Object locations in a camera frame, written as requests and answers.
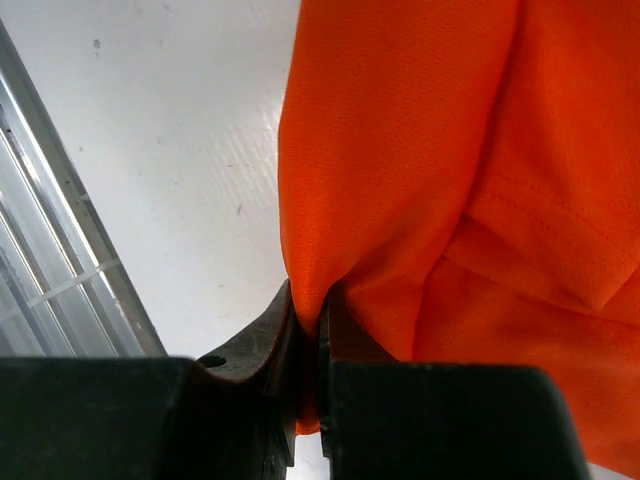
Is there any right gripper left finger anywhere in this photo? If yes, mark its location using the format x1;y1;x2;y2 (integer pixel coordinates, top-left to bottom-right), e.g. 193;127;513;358
198;281;298;479

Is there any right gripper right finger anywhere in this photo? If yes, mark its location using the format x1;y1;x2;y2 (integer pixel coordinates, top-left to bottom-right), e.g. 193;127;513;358
318;287;396;459

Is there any orange polo t shirt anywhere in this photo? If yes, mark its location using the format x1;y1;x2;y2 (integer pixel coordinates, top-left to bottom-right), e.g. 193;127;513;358
278;1;639;478

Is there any front aluminium rail frame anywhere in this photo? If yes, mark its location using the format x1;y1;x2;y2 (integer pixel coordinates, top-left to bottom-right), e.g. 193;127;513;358
1;31;166;357

